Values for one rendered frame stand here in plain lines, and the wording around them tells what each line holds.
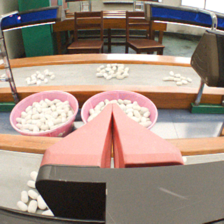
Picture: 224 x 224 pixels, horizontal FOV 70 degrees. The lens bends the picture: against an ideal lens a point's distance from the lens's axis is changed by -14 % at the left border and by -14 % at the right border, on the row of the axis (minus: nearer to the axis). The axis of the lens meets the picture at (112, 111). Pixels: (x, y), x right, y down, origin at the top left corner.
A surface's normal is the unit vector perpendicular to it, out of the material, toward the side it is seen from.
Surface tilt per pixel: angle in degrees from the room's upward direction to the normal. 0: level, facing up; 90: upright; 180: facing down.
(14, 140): 0
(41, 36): 90
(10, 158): 0
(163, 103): 90
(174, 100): 90
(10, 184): 0
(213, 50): 58
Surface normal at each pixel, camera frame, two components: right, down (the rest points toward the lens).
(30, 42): 0.00, 0.60
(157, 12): -0.02, 0.07
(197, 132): 0.00, -0.80
